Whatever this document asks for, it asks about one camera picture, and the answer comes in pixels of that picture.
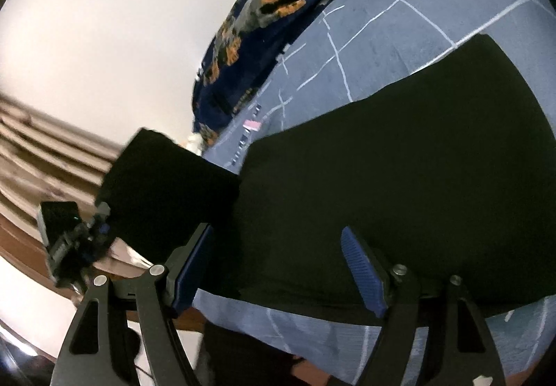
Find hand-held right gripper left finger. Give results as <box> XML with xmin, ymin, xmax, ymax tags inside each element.
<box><xmin>49</xmin><ymin>223</ymin><xmax>216</xmax><ymax>386</ymax></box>

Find navy dog print blanket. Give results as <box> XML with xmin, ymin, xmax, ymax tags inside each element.
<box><xmin>191</xmin><ymin>0</ymin><xmax>388</xmax><ymax>147</ymax></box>

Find black pants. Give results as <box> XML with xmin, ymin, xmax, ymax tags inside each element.
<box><xmin>96</xmin><ymin>34</ymin><xmax>556</xmax><ymax>317</ymax></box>

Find blue grid bed sheet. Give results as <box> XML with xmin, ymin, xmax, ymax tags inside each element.
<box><xmin>191</xmin><ymin>0</ymin><xmax>556</xmax><ymax>386</ymax></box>

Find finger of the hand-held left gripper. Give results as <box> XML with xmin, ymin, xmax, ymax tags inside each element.
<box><xmin>89</xmin><ymin>201</ymin><xmax>112</xmax><ymax>250</ymax></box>

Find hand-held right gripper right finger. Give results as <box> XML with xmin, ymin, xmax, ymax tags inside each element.
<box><xmin>341</xmin><ymin>226</ymin><xmax>507</xmax><ymax>386</ymax></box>

